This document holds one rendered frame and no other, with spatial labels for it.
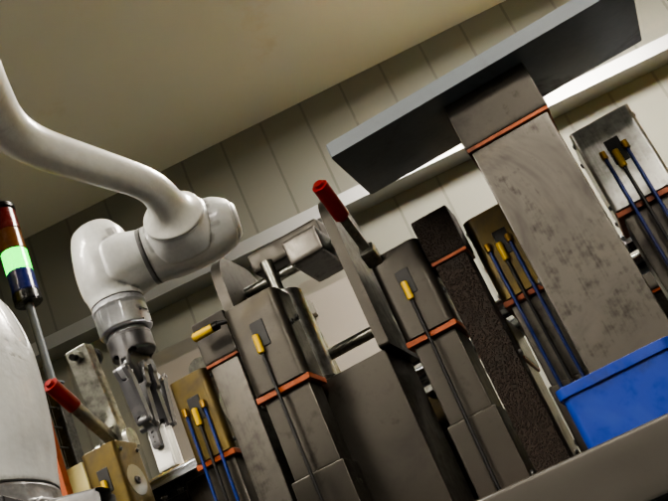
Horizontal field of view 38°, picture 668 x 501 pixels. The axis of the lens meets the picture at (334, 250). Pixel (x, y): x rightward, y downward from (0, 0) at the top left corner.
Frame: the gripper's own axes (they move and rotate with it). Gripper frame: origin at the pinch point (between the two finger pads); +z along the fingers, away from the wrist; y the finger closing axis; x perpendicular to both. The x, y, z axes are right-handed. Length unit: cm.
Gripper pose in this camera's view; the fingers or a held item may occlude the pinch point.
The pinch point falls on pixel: (165, 448)
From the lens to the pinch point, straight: 159.6
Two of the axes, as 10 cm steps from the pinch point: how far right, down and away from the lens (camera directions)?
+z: 3.7, 8.4, -3.9
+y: 3.6, 2.5, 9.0
